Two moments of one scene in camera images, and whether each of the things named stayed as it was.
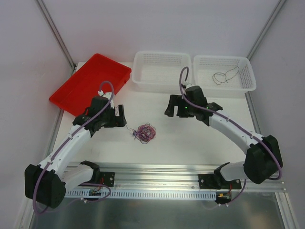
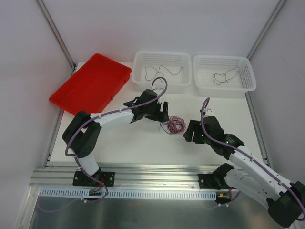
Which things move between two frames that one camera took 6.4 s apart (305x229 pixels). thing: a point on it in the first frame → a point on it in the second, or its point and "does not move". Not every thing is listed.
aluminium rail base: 173,177 does not move
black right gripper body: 178,109 → 197,131
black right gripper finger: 174,101 → 189,133
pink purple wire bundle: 145,133 → 175,125
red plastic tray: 76,94 does not move
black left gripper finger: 120,121 → 164,116
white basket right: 224,77 does not move
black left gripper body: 114,117 → 157,111
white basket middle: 159,72 does not move
